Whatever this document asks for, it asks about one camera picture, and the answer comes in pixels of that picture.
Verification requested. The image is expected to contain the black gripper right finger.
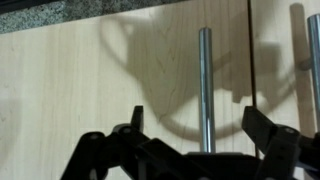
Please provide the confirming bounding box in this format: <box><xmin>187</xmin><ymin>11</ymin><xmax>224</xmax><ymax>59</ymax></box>
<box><xmin>241</xmin><ymin>105</ymin><xmax>320</xmax><ymax>180</ymax></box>

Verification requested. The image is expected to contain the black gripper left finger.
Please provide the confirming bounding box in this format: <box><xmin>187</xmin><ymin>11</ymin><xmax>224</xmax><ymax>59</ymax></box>
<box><xmin>59</xmin><ymin>105</ymin><xmax>201</xmax><ymax>180</ymax></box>

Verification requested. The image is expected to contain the wooden cupboard door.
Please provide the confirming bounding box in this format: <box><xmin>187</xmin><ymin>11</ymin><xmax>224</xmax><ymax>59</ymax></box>
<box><xmin>251</xmin><ymin>0</ymin><xmax>320</xmax><ymax>180</ymax></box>
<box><xmin>0</xmin><ymin>0</ymin><xmax>253</xmax><ymax>180</ymax></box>

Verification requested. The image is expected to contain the metal bar cupboard handle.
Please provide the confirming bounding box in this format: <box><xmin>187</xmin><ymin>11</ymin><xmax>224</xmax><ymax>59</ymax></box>
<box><xmin>198</xmin><ymin>27</ymin><xmax>217</xmax><ymax>154</ymax></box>
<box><xmin>298</xmin><ymin>13</ymin><xmax>320</xmax><ymax>134</ymax></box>

